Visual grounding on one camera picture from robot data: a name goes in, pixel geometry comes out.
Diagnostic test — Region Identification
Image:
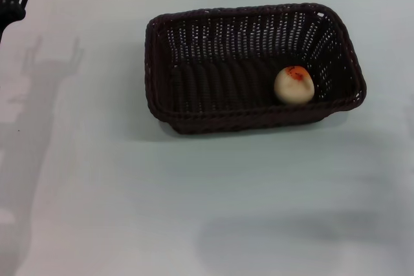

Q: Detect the cream and orange peach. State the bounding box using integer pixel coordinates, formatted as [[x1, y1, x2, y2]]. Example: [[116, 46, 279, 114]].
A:
[[274, 65, 315, 105]]

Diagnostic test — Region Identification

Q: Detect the dark brown woven basket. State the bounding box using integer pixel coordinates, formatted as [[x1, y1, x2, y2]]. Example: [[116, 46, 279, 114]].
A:
[[144, 3, 368, 137]]

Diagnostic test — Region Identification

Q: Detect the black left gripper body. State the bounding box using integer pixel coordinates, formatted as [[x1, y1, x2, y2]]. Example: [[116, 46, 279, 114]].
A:
[[0, 0, 27, 43]]

